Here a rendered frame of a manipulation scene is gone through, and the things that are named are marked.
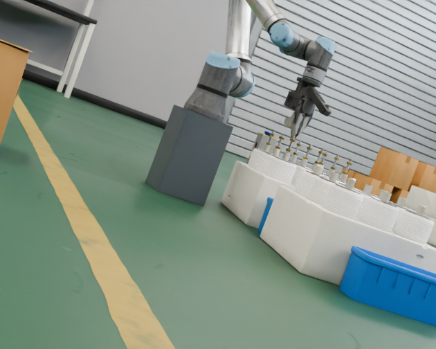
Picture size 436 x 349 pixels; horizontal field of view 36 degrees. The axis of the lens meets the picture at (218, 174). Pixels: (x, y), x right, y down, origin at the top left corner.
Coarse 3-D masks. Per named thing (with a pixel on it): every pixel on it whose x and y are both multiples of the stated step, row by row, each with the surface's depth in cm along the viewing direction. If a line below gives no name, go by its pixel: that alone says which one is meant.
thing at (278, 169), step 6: (270, 162) 240; (276, 162) 237; (282, 162) 236; (270, 168) 239; (276, 168) 237; (282, 168) 236; (288, 168) 237; (294, 168) 239; (270, 174) 238; (276, 174) 237; (282, 174) 237; (288, 174) 237; (282, 180) 237; (288, 180) 238
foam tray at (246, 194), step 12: (240, 168) 260; (252, 168) 251; (240, 180) 256; (252, 180) 243; (264, 180) 232; (276, 180) 234; (228, 192) 265; (240, 192) 251; (252, 192) 238; (264, 192) 233; (276, 192) 234; (228, 204) 259; (240, 204) 246; (252, 204) 234; (264, 204) 234; (240, 216) 242; (252, 216) 233
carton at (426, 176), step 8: (416, 168) 634; (424, 168) 622; (432, 168) 623; (416, 176) 630; (424, 176) 622; (432, 176) 625; (416, 184) 626; (424, 184) 624; (432, 184) 626; (432, 192) 628
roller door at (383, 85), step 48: (288, 0) 750; (336, 0) 768; (384, 0) 788; (432, 0) 809; (336, 48) 780; (384, 48) 800; (432, 48) 822; (336, 96) 792; (384, 96) 813; (432, 96) 837; (240, 144) 764; (288, 144) 784; (336, 144) 805; (384, 144) 827; (432, 144) 850
